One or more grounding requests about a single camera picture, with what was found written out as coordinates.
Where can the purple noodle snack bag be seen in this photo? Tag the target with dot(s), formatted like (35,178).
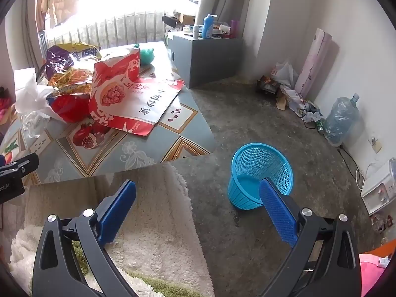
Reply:
(58,60)

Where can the pink red plastic bag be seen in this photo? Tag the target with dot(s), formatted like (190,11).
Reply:
(4,102)

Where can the blue plastic basket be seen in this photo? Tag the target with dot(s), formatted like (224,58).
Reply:
(256,161)

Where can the cardboard clutter pile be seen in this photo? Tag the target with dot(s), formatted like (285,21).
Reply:
(268,85)

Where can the pink cloth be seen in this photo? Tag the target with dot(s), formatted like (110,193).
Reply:
(372,272)

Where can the white red print plastic bag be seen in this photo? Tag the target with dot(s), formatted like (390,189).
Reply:
(284,72)

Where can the clear plastic wrap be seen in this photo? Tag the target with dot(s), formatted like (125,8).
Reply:
(32,125)

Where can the grey cabinet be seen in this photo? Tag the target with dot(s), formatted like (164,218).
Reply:
(210,58)

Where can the small white bottle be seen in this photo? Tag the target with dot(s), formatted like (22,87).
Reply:
(196,32)

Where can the large water jug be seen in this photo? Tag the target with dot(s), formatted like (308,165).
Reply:
(342,120)

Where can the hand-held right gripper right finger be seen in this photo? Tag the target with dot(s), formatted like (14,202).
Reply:
(278,213)

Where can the pink cup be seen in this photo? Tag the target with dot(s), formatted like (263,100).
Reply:
(235,28)

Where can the large red white snack bag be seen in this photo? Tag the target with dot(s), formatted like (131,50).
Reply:
(148,105)

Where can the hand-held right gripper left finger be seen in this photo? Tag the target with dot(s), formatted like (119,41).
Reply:
(119,210)

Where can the teal round toy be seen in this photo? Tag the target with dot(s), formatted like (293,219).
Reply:
(146,56)

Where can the metal window railing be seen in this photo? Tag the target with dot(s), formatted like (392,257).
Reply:
(123,31)

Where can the blue bottle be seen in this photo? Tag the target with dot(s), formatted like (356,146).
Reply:
(208,27)

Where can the black flat device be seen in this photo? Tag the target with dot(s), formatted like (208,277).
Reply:
(169,21)

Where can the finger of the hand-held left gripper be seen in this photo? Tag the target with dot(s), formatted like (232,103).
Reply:
(26,162)

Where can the cardboard box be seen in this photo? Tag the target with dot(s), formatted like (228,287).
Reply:
(185,18)

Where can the white fluffy towel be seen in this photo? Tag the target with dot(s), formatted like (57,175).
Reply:
(148,222)

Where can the pink rolled mat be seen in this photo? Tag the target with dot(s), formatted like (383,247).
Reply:
(314,62)

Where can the white appliance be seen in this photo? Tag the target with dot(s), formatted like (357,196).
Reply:
(379,188)

